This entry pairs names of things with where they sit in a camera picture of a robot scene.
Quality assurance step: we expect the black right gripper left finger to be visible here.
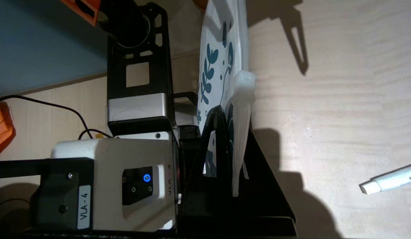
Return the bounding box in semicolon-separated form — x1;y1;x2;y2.
178;106;234;219

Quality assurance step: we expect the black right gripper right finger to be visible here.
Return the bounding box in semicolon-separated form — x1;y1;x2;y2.
233;128;296;219

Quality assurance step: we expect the small white strip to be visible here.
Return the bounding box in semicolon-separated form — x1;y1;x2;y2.
358;162;411;196

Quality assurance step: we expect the white floral zipper pouch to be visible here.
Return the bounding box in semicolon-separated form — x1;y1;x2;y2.
196;0;257;198

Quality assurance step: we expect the light wood shelf desk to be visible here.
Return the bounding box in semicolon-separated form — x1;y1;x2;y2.
171;0;411;239

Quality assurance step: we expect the orange capped black robot joint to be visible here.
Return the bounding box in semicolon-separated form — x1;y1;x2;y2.
61;0;152;47

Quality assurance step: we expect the orange cloth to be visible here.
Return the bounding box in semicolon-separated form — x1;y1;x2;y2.
0;101;17;158

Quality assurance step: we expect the black robot torso frame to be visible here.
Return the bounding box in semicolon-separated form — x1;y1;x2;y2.
107;3;175;136

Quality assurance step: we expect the black labelled robot shoulder mount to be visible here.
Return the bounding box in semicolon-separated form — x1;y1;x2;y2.
0;159;95;231

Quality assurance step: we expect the thin black floor cable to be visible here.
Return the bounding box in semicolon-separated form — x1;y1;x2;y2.
0;95;113;140

